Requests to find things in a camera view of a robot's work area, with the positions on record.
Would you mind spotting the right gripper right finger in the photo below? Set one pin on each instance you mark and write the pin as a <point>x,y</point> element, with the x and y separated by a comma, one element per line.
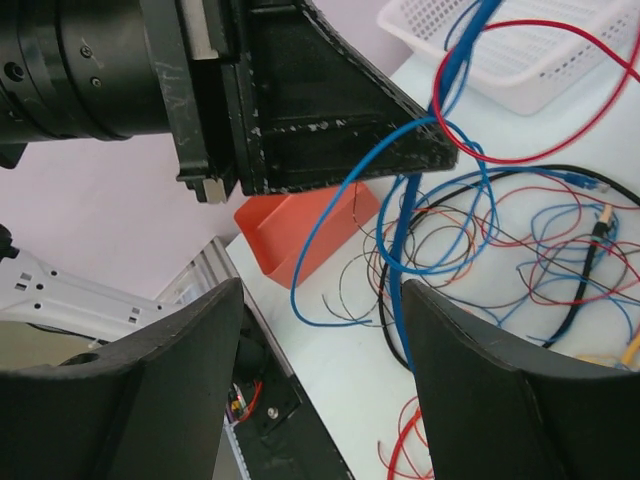
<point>498,407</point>

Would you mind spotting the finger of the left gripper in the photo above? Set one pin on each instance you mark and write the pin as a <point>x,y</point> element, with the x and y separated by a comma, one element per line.
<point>312,105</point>

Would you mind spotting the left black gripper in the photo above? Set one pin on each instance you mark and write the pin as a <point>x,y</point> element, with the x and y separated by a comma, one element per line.
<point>110,71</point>

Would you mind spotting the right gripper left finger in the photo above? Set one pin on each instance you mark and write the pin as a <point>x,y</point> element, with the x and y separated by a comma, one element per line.
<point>148,406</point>

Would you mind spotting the orange plastic bin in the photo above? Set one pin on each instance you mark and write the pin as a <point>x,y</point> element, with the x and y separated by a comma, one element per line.
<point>278,229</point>

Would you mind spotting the left white mesh basket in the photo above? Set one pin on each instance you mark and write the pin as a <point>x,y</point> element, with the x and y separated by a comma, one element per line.
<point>521,68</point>

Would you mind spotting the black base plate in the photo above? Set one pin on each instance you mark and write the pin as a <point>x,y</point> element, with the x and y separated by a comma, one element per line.
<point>276,427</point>

